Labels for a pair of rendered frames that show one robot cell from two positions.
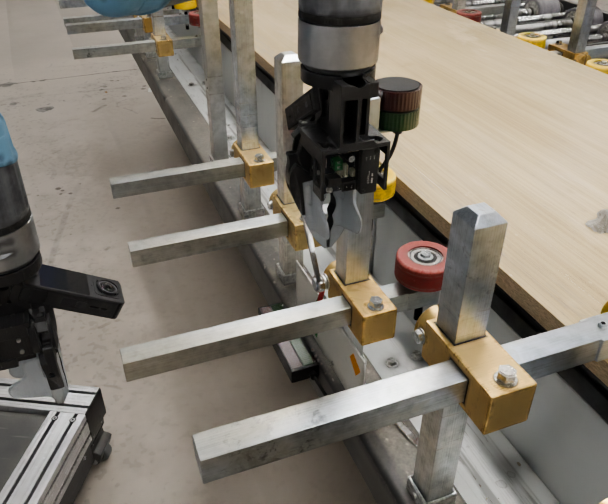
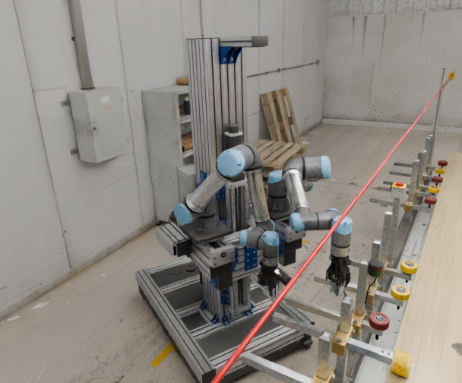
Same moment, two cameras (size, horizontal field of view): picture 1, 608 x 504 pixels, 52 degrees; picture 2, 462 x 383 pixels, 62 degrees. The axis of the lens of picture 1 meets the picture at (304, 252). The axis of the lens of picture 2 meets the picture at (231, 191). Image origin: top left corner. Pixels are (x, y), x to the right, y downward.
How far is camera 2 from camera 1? 120 cm
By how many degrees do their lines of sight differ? 48
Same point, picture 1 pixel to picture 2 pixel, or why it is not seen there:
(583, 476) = not seen: outside the picture
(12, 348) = (265, 281)
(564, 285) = (410, 349)
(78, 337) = (328, 305)
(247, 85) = (384, 242)
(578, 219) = (452, 340)
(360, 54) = (338, 253)
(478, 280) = (343, 315)
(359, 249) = (359, 305)
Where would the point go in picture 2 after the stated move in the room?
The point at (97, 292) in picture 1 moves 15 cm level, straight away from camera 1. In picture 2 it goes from (286, 279) to (297, 264)
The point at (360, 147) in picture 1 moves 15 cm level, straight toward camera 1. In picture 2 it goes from (335, 273) to (307, 286)
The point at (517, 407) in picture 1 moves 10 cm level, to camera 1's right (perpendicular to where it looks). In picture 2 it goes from (339, 349) to (362, 366)
